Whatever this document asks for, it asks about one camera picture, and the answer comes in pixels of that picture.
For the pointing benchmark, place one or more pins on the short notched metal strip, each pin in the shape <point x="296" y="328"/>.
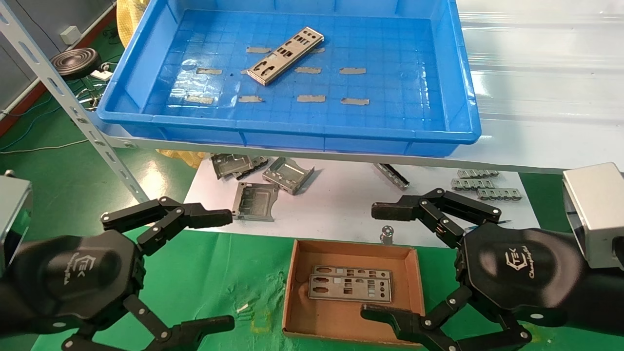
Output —
<point x="477" y="173"/>
<point x="499" y="194"/>
<point x="470" y="184"/>

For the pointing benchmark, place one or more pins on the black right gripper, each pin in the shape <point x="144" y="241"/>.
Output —
<point x="516" y="273"/>

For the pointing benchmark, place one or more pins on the dark metal port bracket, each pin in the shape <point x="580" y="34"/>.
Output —
<point x="258" y="162"/>

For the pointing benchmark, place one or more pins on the silver metal IO shield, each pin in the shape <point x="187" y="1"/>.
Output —
<point x="285" y="55"/>
<point x="336" y="269"/>
<point x="331" y="292"/>

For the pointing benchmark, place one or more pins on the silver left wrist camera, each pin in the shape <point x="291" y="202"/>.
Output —
<point x="12" y="214"/>

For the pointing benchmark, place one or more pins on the white wall socket box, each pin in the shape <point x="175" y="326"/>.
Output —
<point x="70" y="34"/>

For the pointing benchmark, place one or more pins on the long silver metal strip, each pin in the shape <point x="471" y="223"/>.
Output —
<point x="392" y="176"/>

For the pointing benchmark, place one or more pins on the shallow cardboard box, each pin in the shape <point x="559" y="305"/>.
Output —
<point x="302" y="317"/>

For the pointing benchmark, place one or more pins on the white sheet under parts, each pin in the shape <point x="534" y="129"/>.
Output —
<point x="341" y="204"/>

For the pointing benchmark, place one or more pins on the silver binder clip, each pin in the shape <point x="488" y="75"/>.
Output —
<point x="387" y="233"/>

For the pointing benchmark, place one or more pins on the blue plastic tray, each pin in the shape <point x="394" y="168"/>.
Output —
<point x="390" y="122"/>

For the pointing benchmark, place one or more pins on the silver sheet metal bracket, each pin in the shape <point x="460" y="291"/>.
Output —
<point x="256" y="200"/>
<point x="229" y="165"/>
<point x="287" y="173"/>

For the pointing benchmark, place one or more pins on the green table cloth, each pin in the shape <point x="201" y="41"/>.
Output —
<point x="243" y="273"/>

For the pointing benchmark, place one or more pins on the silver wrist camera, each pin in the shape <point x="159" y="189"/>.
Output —
<point x="12" y="214"/>
<point x="592" y="209"/>

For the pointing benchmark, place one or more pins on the round black stool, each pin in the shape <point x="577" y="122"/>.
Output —
<point x="75" y="61"/>

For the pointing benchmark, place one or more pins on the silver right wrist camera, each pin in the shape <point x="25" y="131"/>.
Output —
<point x="592" y="209"/>

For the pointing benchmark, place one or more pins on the white power adapter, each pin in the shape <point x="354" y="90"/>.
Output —
<point x="102" y="75"/>

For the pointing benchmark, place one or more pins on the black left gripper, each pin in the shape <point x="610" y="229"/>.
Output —
<point x="73" y="278"/>

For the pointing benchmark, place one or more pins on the grey perforated rack post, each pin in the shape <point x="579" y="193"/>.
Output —
<point x="48" y="80"/>

